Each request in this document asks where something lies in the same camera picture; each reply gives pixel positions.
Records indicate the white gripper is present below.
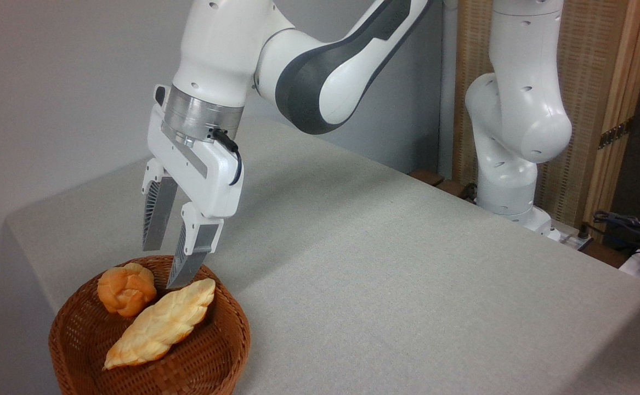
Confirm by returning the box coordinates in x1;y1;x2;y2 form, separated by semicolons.
141;85;243;290

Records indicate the braided bread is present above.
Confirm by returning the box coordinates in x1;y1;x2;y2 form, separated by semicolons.
103;278;216;370

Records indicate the round knot bread roll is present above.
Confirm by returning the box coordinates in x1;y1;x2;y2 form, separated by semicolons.
97;263;157;318

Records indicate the brown woven wicker basket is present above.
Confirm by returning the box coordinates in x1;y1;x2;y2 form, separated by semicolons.
48;255;251;395

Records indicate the brown wooden block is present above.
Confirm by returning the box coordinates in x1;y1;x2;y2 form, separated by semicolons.
435;180;469;198

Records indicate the metal screen hinge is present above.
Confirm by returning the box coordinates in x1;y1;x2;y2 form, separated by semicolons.
598;118;634;150

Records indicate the wooden woven folding screen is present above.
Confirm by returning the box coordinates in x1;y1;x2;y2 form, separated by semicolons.
453;0;640;228

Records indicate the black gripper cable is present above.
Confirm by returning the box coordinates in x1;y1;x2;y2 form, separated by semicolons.
210;128;243;186

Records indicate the black cable bundle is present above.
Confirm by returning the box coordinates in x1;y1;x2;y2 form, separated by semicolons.
593;210;640;258

